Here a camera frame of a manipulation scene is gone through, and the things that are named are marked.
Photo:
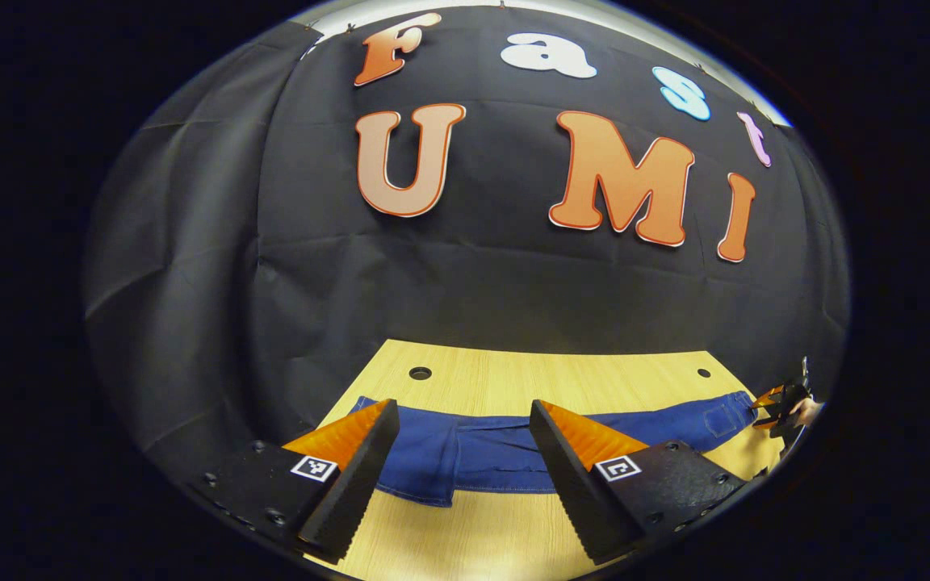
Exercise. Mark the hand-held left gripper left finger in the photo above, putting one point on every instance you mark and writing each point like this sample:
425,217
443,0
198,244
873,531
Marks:
356,488

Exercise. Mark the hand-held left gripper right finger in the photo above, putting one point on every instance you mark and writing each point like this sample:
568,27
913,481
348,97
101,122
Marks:
574,488

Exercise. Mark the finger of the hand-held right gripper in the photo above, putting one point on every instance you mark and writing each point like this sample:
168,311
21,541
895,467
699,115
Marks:
768,395

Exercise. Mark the blue denim jeans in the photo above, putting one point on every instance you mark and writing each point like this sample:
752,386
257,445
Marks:
481,456

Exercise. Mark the black backdrop cloth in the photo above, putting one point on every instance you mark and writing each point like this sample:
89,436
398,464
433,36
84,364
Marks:
473,282

